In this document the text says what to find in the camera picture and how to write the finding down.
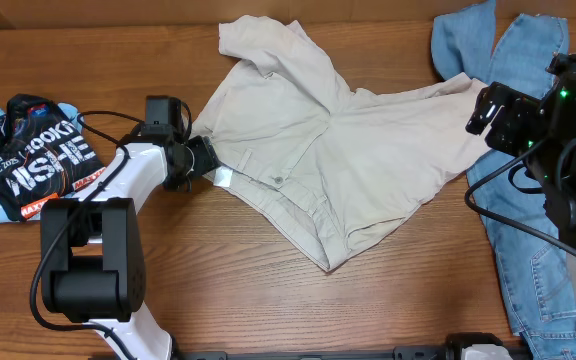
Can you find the blue denim jeans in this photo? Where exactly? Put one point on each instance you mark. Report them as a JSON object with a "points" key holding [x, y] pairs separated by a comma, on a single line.
{"points": [[534, 280]]}

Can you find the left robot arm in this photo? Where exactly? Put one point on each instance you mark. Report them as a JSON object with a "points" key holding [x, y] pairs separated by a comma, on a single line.
{"points": [[92, 273]]}

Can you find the beige shorts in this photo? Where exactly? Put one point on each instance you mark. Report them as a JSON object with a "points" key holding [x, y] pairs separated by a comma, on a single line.
{"points": [[334, 169]]}

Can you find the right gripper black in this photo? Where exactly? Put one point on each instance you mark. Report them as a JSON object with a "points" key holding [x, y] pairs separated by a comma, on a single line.
{"points": [[515, 107]]}

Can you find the black printed jersey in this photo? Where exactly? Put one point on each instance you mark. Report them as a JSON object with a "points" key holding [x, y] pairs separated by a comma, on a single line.
{"points": [[42, 156]]}

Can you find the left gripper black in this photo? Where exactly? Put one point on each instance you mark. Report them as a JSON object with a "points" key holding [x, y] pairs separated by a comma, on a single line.
{"points": [[206, 156]]}

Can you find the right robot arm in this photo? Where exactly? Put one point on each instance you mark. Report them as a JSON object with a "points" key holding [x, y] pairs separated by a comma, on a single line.
{"points": [[551, 162]]}

